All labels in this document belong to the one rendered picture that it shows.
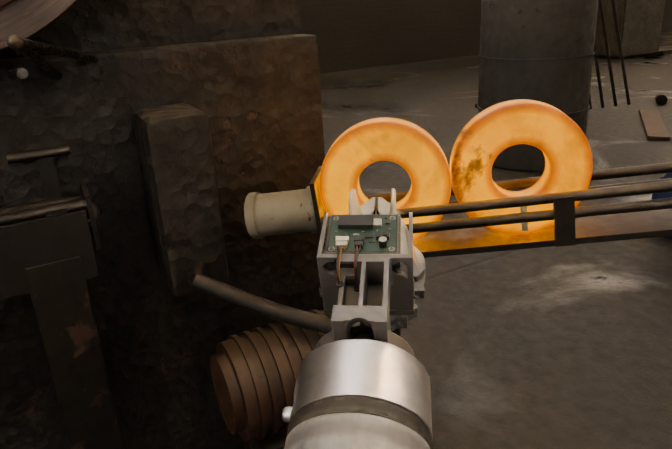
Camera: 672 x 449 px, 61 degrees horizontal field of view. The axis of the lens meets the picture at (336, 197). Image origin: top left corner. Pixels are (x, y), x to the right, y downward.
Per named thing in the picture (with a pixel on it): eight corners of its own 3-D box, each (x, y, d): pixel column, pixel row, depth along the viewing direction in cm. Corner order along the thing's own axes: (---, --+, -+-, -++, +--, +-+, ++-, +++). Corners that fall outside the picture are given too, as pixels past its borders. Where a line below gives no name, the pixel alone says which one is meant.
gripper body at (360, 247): (416, 206, 45) (419, 326, 36) (417, 282, 50) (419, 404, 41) (321, 207, 46) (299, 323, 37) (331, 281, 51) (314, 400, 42)
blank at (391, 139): (313, 126, 70) (309, 132, 66) (442, 109, 67) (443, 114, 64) (334, 242, 74) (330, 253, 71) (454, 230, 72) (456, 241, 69)
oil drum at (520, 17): (454, 155, 338) (456, -4, 309) (528, 140, 363) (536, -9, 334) (529, 179, 288) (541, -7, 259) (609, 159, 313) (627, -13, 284)
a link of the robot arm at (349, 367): (431, 475, 38) (288, 468, 39) (429, 409, 42) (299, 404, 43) (433, 397, 32) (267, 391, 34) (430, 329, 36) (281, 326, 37)
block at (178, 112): (156, 271, 83) (128, 107, 75) (210, 258, 86) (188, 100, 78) (173, 302, 74) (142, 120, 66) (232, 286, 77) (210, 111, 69)
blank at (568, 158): (443, 109, 67) (445, 115, 64) (582, 90, 64) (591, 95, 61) (456, 230, 72) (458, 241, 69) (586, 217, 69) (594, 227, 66)
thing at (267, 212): (261, 228, 77) (252, 186, 75) (327, 221, 75) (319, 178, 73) (250, 247, 71) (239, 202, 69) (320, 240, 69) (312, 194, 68)
